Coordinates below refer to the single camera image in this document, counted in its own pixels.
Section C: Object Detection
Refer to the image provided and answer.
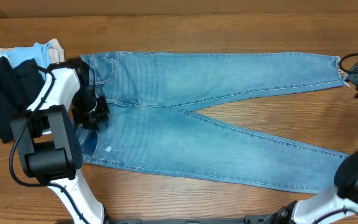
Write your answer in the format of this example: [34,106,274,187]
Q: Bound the brown cardboard backboard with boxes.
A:
[0,0,358,18]

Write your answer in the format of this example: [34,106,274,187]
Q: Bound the light blue folded garment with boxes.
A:
[0,43,52,68]

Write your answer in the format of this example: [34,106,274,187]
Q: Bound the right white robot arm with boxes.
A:
[239,53,358,224]

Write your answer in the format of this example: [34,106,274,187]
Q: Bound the black folded garment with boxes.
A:
[0,57,45,143]

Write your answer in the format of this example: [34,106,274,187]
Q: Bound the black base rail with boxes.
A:
[108,213,277,224]

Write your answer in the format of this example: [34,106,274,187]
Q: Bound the blue denim jeans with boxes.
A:
[77,52,346,194]

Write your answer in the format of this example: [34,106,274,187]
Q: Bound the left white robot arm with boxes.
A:
[9,58,112,224]

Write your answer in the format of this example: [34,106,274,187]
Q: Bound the beige folded garment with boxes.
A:
[0,39,65,63]

